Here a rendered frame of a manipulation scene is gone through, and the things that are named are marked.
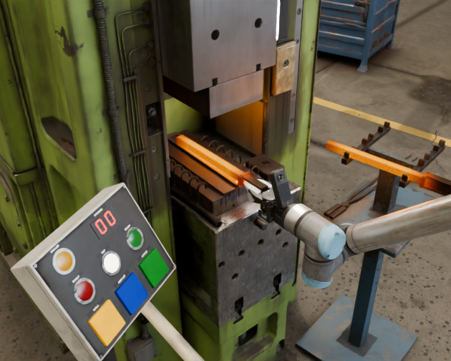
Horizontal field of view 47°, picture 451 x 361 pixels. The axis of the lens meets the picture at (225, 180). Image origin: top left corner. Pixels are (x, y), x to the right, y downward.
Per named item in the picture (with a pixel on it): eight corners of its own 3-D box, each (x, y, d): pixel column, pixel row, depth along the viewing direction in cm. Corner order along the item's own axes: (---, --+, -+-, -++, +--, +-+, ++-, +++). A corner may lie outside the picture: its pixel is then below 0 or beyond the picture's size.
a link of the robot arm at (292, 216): (294, 218, 146) (318, 204, 151) (282, 209, 149) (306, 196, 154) (292, 242, 151) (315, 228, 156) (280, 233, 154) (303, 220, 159)
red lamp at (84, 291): (98, 296, 119) (95, 283, 117) (79, 306, 117) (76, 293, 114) (91, 289, 121) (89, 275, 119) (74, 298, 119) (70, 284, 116)
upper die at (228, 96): (262, 99, 157) (263, 69, 152) (210, 119, 147) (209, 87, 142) (182, 59, 185) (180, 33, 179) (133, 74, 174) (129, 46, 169)
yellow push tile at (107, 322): (126, 323, 124) (110, 298, 122) (107, 346, 119) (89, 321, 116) (121, 323, 125) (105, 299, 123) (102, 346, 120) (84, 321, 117)
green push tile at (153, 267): (169, 270, 139) (155, 247, 136) (154, 288, 133) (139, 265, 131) (164, 270, 140) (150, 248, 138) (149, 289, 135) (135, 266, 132)
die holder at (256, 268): (294, 279, 206) (302, 186, 181) (218, 328, 187) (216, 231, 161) (207, 213, 242) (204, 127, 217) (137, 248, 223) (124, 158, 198)
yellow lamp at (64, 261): (78, 267, 117) (74, 253, 114) (59, 276, 114) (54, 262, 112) (71, 260, 119) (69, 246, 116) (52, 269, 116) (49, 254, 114)
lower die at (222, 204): (259, 194, 177) (260, 173, 173) (212, 218, 167) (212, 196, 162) (187, 146, 205) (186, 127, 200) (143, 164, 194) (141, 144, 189)
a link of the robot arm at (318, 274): (341, 275, 159) (346, 244, 152) (321, 297, 151) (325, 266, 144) (314, 261, 164) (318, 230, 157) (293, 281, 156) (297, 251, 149)
